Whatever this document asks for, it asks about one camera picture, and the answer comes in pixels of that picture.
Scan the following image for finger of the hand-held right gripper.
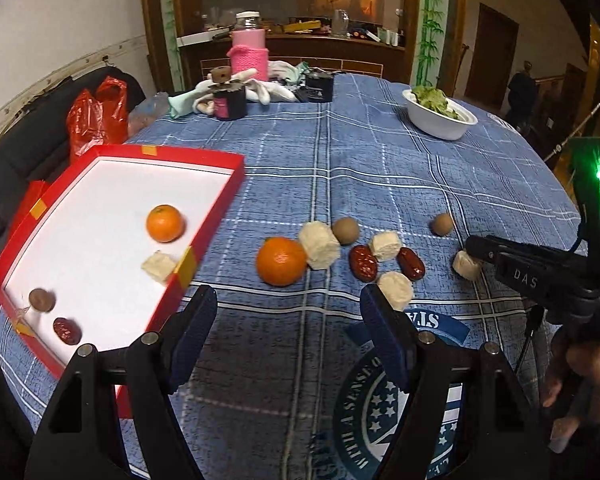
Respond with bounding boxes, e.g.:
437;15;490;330
464;233;518;268

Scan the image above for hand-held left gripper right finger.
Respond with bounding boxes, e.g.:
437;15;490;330
359;284;553;480

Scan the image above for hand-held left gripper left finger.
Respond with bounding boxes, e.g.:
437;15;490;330
24;284;218;480

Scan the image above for beige pastry roll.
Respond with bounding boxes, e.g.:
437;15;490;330
298;221;342;271
369;231;402;262
452;250;482;282
141;250;178;285
377;271;415;311

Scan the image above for brown longan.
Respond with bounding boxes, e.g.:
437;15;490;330
431;213;455;237
331;217;361;246
28;288;57;315

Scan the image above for red date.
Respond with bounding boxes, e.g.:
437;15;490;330
396;246;426;281
349;245;380;282
53;317;83;346

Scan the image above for orange mandarin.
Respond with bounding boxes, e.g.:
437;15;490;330
256;236;309;288
146;204;186;244

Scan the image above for red box tray white inside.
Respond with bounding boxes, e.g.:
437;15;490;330
0;144;246;420

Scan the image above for person's right hand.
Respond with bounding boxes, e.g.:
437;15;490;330
542;330;600;442

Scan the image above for white bowl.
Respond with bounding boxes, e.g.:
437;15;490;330
401;86;479;141

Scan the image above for green leafy vegetables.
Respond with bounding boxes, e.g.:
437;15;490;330
411;86;463;121

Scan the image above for blue plaid tablecloth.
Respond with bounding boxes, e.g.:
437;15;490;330
0;72;588;480

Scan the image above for brown wooden door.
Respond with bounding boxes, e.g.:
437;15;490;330
464;2;520;106

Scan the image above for wooden cabinet with glass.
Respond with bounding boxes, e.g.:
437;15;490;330
139;0;468;93

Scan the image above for red box lid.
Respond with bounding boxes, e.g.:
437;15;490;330
26;180;51;213

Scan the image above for black box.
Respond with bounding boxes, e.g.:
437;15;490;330
304;71;335;104

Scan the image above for clear plastic bag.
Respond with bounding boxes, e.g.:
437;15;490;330
127;92;171;133

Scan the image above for dark jar with pink label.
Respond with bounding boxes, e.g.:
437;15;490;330
207;66;248;122

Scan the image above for red plastic bag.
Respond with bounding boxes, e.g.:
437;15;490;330
66;76;130;165

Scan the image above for black sofa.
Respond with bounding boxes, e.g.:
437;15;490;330
0;65;148;480

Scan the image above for white cloth gloves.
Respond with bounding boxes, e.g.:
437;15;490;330
192;60;311;116

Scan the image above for jar with pink knitted sleeve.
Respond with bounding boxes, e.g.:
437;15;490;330
227;11;271;82

